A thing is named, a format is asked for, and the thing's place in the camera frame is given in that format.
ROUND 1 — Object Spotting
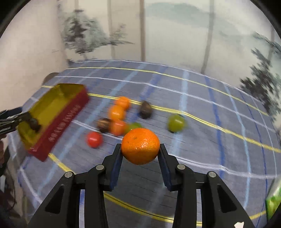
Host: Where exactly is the green tomato with stem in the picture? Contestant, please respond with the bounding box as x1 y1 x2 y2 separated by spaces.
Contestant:
124 122 142 134

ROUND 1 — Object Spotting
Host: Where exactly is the large dark brown fruit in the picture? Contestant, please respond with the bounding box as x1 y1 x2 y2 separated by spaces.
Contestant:
139 101 153 119

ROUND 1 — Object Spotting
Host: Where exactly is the orange-red tomato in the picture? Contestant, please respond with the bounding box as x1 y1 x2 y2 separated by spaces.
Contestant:
110 120 127 136

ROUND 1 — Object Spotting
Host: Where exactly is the small orange mandarin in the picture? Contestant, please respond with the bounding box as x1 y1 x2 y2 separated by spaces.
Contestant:
115 96 130 111

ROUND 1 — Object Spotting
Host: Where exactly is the dark chestnut fruit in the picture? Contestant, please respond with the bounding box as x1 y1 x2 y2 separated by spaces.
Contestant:
28 118 41 132

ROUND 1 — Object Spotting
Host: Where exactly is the red gold toffee tin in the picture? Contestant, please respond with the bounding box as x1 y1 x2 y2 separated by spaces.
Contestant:
18 84 90 162

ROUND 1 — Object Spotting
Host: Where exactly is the small dark brown fruit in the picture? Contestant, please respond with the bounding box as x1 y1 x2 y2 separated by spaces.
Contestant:
97 118 112 133

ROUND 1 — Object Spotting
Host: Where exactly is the small red tomato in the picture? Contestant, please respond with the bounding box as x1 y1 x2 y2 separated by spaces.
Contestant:
86 132 103 148

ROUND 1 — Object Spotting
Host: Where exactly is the large green tomato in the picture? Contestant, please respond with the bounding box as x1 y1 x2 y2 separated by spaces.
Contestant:
167 114 187 133

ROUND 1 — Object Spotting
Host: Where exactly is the large orange mandarin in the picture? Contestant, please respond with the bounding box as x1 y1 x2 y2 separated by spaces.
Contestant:
121 128 160 165

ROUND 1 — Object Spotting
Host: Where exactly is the blue plaid tablecloth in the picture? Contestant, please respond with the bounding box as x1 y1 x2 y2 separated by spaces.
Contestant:
8 60 280 227

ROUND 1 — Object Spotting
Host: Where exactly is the green package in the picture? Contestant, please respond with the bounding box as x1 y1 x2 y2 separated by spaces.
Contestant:
265 176 280 221

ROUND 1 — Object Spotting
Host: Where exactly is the glossy orange kumquat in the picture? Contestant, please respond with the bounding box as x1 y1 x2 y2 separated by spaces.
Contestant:
108 105 126 121

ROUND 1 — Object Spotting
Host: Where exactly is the painted landscape folding screen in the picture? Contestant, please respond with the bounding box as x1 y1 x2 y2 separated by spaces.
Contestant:
1 1 280 109

